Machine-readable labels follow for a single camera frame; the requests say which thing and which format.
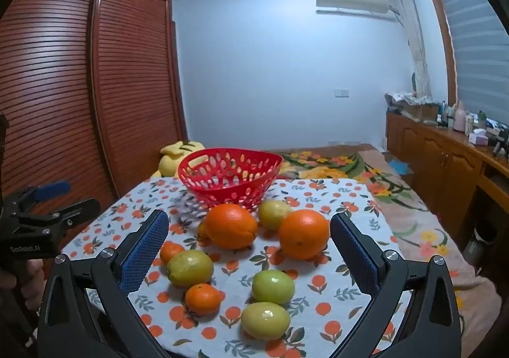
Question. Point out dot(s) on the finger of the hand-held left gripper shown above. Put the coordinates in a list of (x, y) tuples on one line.
[(79, 209), (51, 189)]

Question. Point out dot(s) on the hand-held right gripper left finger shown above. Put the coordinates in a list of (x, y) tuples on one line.
[(145, 250)]

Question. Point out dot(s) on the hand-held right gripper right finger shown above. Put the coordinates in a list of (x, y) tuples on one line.
[(354, 254)]

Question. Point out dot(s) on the small tangerine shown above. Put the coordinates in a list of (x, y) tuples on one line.
[(202, 299), (170, 251)]

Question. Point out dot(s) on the yellow-green lemon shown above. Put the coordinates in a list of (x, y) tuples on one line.
[(190, 268), (272, 213), (265, 320)]

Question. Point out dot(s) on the large orange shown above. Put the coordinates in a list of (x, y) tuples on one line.
[(304, 234), (230, 227)]

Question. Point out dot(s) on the green round fruit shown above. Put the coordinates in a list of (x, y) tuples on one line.
[(273, 287)]

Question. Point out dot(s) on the red plastic basket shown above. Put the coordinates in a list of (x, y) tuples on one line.
[(232, 192)]

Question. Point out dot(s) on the person's left hand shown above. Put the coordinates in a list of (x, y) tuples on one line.
[(28, 278)]

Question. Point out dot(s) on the floral blanket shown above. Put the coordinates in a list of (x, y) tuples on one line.
[(397, 203)]

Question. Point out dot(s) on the yellow plush toy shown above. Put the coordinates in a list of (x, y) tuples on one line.
[(173, 161)]

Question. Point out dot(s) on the orange-print white tablecloth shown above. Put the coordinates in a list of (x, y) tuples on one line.
[(234, 282)]

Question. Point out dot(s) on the blue cloth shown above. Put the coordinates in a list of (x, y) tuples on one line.
[(399, 167)]

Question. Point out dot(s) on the brown slatted wardrobe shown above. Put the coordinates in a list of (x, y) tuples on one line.
[(59, 83)]

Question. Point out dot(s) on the dark waste bin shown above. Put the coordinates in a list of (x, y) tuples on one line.
[(482, 240)]

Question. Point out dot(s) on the wooden cabinet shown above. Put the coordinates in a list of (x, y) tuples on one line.
[(437, 151)]

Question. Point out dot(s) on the cardboard box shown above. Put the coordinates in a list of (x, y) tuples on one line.
[(421, 111)]

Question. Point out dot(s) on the patterned cloth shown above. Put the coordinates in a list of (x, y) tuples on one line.
[(405, 97)]

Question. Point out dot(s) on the pink box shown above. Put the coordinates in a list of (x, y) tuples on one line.
[(478, 138)]

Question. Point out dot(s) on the pink bottle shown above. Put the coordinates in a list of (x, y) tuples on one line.
[(459, 117)]

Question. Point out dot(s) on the cream curtain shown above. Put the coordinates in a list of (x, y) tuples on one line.
[(413, 44)]

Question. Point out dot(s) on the white wall switch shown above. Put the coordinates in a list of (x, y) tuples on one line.
[(342, 93)]

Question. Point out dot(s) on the wooden window frame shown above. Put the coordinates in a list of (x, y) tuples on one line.
[(441, 44)]

